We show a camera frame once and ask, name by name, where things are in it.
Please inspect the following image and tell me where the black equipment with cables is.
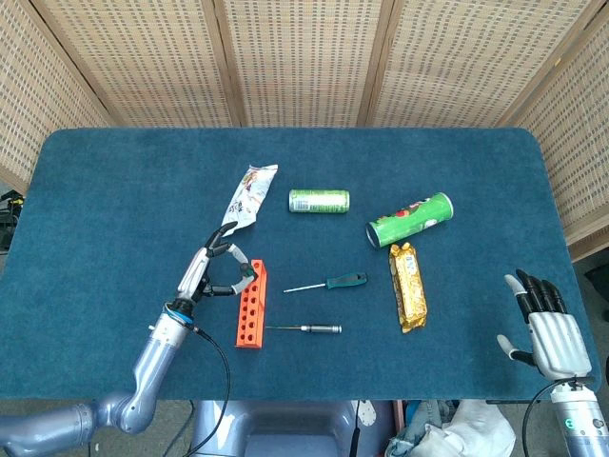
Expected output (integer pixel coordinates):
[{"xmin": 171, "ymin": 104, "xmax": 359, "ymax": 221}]
[{"xmin": 0, "ymin": 189, "xmax": 25, "ymax": 253}]

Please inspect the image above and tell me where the green-black handled screwdriver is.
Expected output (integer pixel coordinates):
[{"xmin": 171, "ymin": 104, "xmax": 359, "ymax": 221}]
[{"xmin": 283, "ymin": 271, "xmax": 368, "ymax": 294}]

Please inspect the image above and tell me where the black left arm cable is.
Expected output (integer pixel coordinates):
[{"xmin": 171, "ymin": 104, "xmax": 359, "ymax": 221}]
[{"xmin": 188, "ymin": 326, "xmax": 233, "ymax": 457}]

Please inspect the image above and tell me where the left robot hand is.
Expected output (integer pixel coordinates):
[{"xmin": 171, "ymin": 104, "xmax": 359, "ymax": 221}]
[{"xmin": 176, "ymin": 221, "xmax": 251, "ymax": 304}]

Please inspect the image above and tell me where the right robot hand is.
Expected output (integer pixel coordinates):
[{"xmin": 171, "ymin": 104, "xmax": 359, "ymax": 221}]
[{"xmin": 497, "ymin": 268, "xmax": 595, "ymax": 381}]

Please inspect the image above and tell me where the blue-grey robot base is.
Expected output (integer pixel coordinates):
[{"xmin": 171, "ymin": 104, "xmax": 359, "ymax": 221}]
[{"xmin": 189, "ymin": 399, "xmax": 396, "ymax": 457}]

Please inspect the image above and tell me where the green chips tube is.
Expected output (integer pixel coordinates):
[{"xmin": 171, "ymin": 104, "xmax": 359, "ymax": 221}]
[{"xmin": 364, "ymin": 191, "xmax": 455, "ymax": 250}]

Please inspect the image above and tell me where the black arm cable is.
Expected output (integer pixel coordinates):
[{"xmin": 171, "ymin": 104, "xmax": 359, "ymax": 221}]
[
  {"xmin": 521, "ymin": 380, "xmax": 572, "ymax": 457},
  {"xmin": 188, "ymin": 326, "xmax": 233, "ymax": 457}
]

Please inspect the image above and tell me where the gold biscuit packet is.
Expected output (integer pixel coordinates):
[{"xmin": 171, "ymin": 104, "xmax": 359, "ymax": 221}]
[{"xmin": 388, "ymin": 241, "xmax": 428, "ymax": 334}]

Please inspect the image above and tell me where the blue felt table cover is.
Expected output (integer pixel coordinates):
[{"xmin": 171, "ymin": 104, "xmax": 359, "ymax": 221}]
[{"xmin": 0, "ymin": 127, "xmax": 601, "ymax": 402}]

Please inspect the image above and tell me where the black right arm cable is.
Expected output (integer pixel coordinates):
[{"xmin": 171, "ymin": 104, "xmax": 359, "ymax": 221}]
[{"xmin": 521, "ymin": 380, "xmax": 572, "ymax": 457}]

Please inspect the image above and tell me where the white crumpled cloth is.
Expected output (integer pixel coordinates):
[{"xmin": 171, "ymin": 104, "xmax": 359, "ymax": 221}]
[{"xmin": 387, "ymin": 399, "xmax": 518, "ymax": 457}]

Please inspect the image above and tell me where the woven wooden folding screen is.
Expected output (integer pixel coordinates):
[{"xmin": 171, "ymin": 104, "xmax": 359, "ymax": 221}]
[{"xmin": 0, "ymin": 0, "xmax": 609, "ymax": 263}]

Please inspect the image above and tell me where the white snack bag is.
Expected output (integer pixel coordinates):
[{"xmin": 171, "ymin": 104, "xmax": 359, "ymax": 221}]
[{"xmin": 221, "ymin": 164, "xmax": 280, "ymax": 238}]

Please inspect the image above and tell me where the green drink can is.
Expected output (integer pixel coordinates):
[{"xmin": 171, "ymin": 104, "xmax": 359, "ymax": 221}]
[{"xmin": 288, "ymin": 189, "xmax": 351, "ymax": 214}]

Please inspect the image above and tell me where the orange screwdriver rack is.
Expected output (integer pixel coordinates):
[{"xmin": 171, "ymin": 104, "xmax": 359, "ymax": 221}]
[{"xmin": 234, "ymin": 259, "xmax": 269, "ymax": 350}]

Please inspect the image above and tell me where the silver metal-handled precision screwdriver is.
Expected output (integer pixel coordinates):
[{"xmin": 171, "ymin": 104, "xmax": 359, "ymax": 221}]
[{"xmin": 265, "ymin": 324, "xmax": 343, "ymax": 334}]

